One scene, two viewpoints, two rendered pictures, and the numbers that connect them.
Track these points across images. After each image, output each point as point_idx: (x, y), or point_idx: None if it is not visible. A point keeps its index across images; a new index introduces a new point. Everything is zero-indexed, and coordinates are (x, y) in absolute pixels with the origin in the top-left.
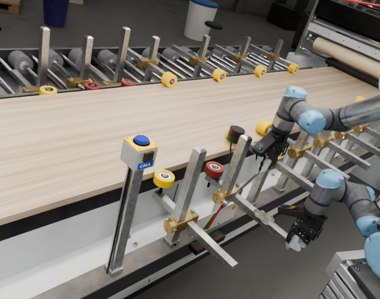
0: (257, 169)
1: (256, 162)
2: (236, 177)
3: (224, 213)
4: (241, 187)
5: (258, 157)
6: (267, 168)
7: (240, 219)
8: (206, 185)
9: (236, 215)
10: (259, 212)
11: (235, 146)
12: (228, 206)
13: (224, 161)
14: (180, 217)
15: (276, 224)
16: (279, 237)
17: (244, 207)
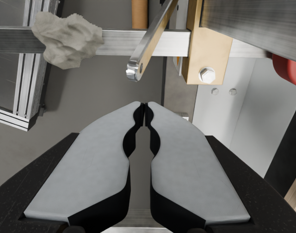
0: (157, 106)
1: (190, 126)
2: (224, 27)
3: (181, 17)
4: (167, 2)
5: (207, 163)
6: (80, 132)
7: (164, 77)
8: (267, 85)
9: (174, 74)
10: (83, 38)
11: None
12: (183, 26)
13: (287, 147)
14: None
15: (30, 52)
16: None
17: (136, 29)
